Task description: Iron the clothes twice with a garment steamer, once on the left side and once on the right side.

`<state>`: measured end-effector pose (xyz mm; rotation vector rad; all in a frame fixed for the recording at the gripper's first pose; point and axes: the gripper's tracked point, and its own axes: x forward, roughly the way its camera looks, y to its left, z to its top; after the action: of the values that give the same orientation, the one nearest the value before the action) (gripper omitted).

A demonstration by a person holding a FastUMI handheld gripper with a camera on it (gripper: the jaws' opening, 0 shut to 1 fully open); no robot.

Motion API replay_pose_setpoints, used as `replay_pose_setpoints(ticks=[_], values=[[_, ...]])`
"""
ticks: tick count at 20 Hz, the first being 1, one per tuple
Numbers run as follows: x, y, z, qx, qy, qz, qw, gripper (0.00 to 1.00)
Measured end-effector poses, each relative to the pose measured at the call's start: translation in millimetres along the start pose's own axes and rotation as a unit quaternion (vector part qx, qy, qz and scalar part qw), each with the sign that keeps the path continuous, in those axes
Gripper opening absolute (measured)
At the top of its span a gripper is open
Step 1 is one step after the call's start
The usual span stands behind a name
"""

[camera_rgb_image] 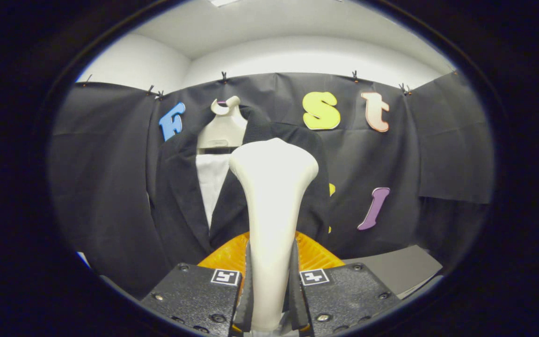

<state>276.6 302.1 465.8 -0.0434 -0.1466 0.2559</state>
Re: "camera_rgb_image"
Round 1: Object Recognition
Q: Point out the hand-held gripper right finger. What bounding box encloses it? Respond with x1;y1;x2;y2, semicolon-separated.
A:
288;232;401;337

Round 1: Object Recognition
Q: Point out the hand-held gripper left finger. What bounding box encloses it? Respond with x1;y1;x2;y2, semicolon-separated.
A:
139;232;254;337

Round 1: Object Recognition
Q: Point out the black suit jacket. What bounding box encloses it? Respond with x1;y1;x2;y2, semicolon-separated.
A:
148;107;331;268

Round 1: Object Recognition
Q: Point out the white garment steamer head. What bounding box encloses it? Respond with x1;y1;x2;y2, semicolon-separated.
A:
229;138;319;333

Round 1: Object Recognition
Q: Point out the white steamer ironing board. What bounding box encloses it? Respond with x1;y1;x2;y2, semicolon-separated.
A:
196;154;232;230

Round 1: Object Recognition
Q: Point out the cream steamer hanger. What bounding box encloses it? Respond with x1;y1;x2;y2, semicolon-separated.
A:
197;96;248;154

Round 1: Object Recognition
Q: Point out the beige cabinet with dark top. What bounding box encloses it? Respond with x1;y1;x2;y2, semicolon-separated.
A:
342;244;443;300

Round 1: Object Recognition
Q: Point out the black backdrop cloth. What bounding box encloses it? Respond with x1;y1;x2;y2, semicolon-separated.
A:
49;71;495;300

